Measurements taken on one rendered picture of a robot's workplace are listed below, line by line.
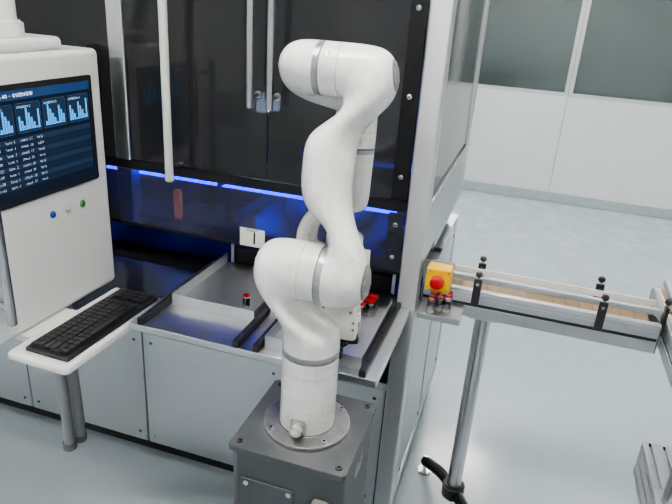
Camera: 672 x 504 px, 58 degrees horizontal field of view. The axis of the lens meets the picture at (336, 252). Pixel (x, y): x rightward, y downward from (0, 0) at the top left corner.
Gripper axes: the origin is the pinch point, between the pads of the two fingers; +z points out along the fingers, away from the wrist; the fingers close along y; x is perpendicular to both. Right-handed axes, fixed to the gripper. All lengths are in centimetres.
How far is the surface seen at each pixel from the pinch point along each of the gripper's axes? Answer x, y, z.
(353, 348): -10.7, -1.6, 4.3
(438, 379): -141, -15, 92
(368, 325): -24.3, -2.0, 4.3
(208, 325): -6.3, 38.6, 4.6
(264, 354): 0.9, 18.6, 4.6
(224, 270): -40, 51, 4
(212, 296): -22, 46, 4
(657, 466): -38, -87, 38
